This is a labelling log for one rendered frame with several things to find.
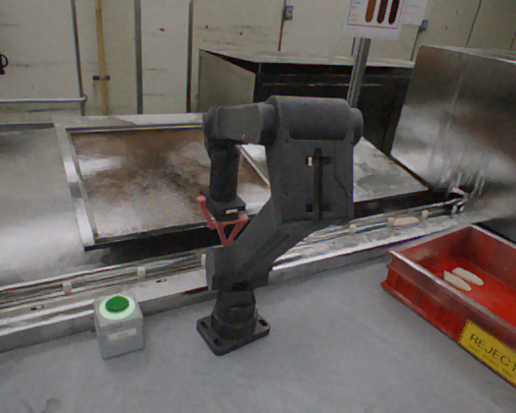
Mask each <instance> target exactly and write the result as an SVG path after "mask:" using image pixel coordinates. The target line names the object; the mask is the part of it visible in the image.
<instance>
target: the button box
mask: <svg viewBox="0 0 516 413"><path fill-rule="evenodd" d="M116 296H127V297H130V298H131V299H132V300H133V302H134V309H133V311H132V312H131V313H130V314H129V315H128V316H126V317H124V318H122V319H107V318H105V317H104V316H103V315H102V314H101V313H100V310H99V308H100V305H101V304H102V302H104V301H105V300H106V299H108V298H110V297H112V296H109V297H104V298H101V299H97V300H93V317H94V319H90V324H91V332H95V333H96V336H97V340H98V343H99V350H100V354H101V358H102V359H108V358H111V357H115V356H117V355H121V354H123V353H129V352H133V351H135V350H139V349H141V348H144V337H143V313H142V311H141V309H140V307H139V302H138V301H137V298H136V296H135V294H134V292H133V291H131V292H127V293H124V294H120V295H116Z"/></svg>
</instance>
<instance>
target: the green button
mask: <svg viewBox="0 0 516 413"><path fill-rule="evenodd" d="M129 308H130V301H129V300H128V298H127V297H125V296H113V297H110V299H108V300H107V301H106V302H105V303H104V310H105V312H107V313H110V314H120V313H124V312H126V311H127V310H128V309H129Z"/></svg>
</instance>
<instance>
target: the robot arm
mask: <svg viewBox="0 0 516 413"><path fill-rule="evenodd" d="M201 130H202V132H203V134H204V147H205V149H206V153H207V155H208V157H209V159H210V160H211V164H210V178H209V187H201V189H200V195H203V196H202V197H197V201H198V202H199V205H200V207H201V211H202V213H203V215H204V217H205V218H206V223H207V224H208V227H209V228H210V229H212V228H217V232H218V234H219V237H220V240H221V241H222V244H223V247H209V248H206V256H205V271H206V285H207V288H208V290H217V301H216V303H215V305H214V307H213V309H212V312H211V315H209V316H206V317H204V318H202V319H198V320H197V325H196V330H197V331H198V332H199V334H200V335H201V337H202V338H203V340H204V341H206V344H207V345H208V347H210V348H211V351H212V352H213V353H214V354H215V355H216V356H218V357H221V356H223V355H225V354H227V353H228V352H233V351H234V350H236V349H238V348H240V347H244V346H246V345H247V344H249V343H251V342H253V341H257V340H258V339H260V338H263V337H264V336H266V335H269V331H270V324H269V323H268V322H267V320H266V319H264V318H263V317H262V315H261V314H260V313H258V308H257V307H256V304H257V300H256V297H255V295H254V293H253V292H254V291H253V288H260V287H261V286H265V285H266V284H267V281H268V275H269V273H270V272H271V271H273V262H274V261H276V260H277V259H278V258H279V257H281V256H283V255H284V254H285V253H286V252H287V251H290V249H291V248H293V247H294V246H295V245H297V244H298V243H300V242H301V241H302V240H304V239H306V238H307V236H309V235H310V234H313V233H314V232H316V231H319V230H321V229H323V228H327V227H329V226H330V225H337V226H343V225H345V224H346V223H349V222H350V221H352V219H353V217H354V146H355V145H357V144H358V143H359V142H360V139H361V137H362V134H363V132H364V119H363V114H362V113H361V111H360V110H358V109H356V108H350V105H349V104H348V103H347V100H345V99H330V98H313V97H296V96H279V95H272V96H271V97H270V98H269V99H268V100H267V101H266V102H260V103H253V104H247V105H224V106H217V105H212V106H210V107H209V111H208V112H206V113H203V115H202V120H201ZM235 145H259V146H263V147H264V149H265V155H266V162H267V174H268V181H269V187H270V194H271V195H270V197H269V198H268V200H267V201H266V203H265V204H264V205H263V207H262V208H261V209H260V211H258V213H257V215H256V216H255V217H254V218H253V219H252V221H251V223H249V225H248V226H247V227H246V229H245V230H244V231H243V233H242V234H240V237H239V238H238V239H237V240H235V241H234V242H233V240H234V238H235V236H236V235H237V234H238V233H239V232H240V229H241V228H243V227H244V225H245V224H246V223H247V221H248V218H247V217H246V215H245V214H240V215H238V214H237V213H236V212H233V213H227V214H225V213H226V211H227V210H232V209H237V210H238V211H246V206H247V205H246V203H245V202H244V201H242V200H241V199H240V197H239V196H238V195H237V188H238V178H239V169H240V151H241V150H240V148H239V147H238V146H235ZM309 157H312V158H313V159H312V165H309ZM208 212H210V213H211V214H212V217H214V220H213V222H212V220H211V218H210V216H209V213H208ZM234 223H236V224H235V226H234V229H233V231H232V233H231V234H230V236H229V239H228V240H226V237H225V234H224V229H223V228H224V227H225V225H229V224H234Z"/></svg>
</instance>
